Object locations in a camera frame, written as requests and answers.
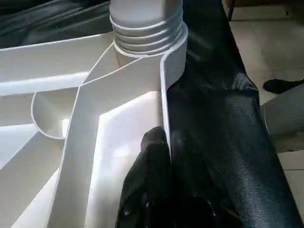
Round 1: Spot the white plastic table top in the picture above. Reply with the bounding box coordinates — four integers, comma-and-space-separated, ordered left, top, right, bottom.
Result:
0, 24, 189, 228

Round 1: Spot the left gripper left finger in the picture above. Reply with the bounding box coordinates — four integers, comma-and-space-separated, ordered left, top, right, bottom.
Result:
115, 126, 174, 228

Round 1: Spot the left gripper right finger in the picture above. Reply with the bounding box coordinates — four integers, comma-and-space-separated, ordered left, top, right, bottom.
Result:
170, 128, 243, 228

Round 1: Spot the white plastic table leg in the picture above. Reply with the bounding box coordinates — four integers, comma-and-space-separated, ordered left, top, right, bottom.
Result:
109, 0, 185, 58

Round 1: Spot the black work mat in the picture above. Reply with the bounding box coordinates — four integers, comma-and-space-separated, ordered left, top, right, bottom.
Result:
0, 0, 304, 228

